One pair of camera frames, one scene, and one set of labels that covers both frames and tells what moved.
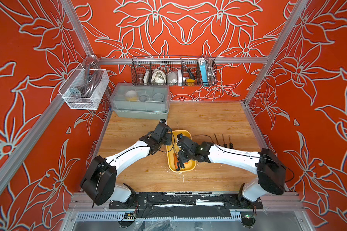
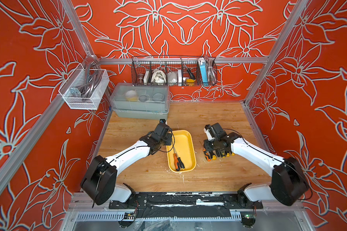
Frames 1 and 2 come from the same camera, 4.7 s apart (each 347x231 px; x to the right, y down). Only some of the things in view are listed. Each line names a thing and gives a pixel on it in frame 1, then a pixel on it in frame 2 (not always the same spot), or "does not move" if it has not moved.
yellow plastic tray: [171, 149] does not move
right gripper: [180, 154] → [206, 145]
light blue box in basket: [203, 68] does not move
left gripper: [169, 139] does not move
